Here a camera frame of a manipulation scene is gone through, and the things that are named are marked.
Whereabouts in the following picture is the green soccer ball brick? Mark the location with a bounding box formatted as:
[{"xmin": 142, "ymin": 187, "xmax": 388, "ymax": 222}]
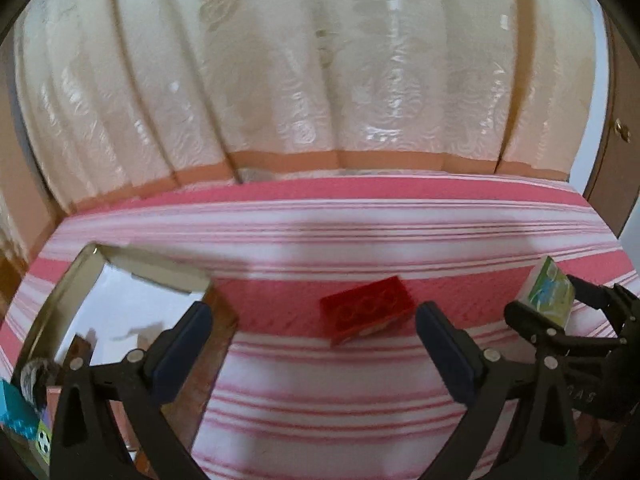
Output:
[{"xmin": 35, "ymin": 420, "xmax": 51, "ymax": 466}]

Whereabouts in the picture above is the pink striped table cloth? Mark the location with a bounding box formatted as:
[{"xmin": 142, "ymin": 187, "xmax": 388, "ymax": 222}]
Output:
[{"xmin": 1, "ymin": 174, "xmax": 639, "ymax": 479}]

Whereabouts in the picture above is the brass door knob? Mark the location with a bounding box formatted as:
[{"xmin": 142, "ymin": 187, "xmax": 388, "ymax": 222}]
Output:
[{"xmin": 613, "ymin": 118, "xmax": 631, "ymax": 143}]

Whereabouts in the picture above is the blue toy brick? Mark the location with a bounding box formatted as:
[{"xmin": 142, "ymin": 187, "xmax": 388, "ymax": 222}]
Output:
[{"xmin": 0, "ymin": 379, "xmax": 40, "ymax": 441}]

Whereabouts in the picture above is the floss pick plastic box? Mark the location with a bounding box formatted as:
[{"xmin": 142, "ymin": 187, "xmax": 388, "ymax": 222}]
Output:
[{"xmin": 516, "ymin": 256, "xmax": 576, "ymax": 328}]

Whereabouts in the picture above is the brown wooden door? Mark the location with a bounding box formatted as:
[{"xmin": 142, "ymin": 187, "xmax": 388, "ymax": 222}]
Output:
[{"xmin": 584, "ymin": 16, "xmax": 639, "ymax": 236}]

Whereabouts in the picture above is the gold rectangular tin box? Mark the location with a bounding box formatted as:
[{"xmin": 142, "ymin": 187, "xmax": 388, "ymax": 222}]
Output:
[{"xmin": 1, "ymin": 243, "xmax": 239, "ymax": 448}]

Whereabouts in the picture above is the cream floral curtain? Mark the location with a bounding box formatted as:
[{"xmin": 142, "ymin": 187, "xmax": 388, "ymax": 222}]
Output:
[{"xmin": 0, "ymin": 0, "xmax": 599, "ymax": 261}]

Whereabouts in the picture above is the red toy brick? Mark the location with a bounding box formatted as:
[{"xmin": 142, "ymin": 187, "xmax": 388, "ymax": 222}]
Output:
[{"xmin": 319, "ymin": 276, "xmax": 416, "ymax": 346}]

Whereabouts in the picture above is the copper metal card case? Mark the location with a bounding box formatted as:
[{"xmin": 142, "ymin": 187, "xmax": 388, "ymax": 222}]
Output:
[{"xmin": 46, "ymin": 386, "xmax": 62, "ymax": 417}]

